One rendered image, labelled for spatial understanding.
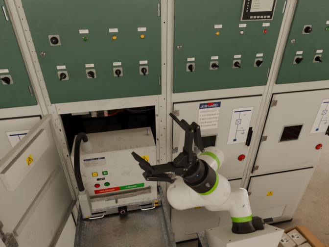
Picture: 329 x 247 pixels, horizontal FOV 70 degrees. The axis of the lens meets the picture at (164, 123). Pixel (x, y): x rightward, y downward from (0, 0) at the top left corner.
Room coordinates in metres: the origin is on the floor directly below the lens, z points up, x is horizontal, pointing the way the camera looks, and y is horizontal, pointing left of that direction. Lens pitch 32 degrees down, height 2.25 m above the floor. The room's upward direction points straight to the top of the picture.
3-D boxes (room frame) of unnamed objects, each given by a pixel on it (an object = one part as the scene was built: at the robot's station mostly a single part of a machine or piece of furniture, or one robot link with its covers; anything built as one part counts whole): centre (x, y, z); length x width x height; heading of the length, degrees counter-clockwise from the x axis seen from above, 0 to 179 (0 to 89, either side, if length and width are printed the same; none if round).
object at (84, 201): (0.95, 0.48, 1.09); 0.08 x 0.05 x 0.17; 12
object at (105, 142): (1.31, 0.34, 1.15); 0.51 x 0.50 x 0.48; 12
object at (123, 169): (1.06, 0.29, 1.15); 0.48 x 0.01 x 0.48; 102
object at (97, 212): (1.08, 0.29, 0.90); 0.54 x 0.05 x 0.06; 102
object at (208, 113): (1.35, -0.30, 1.46); 0.15 x 0.01 x 0.21; 102
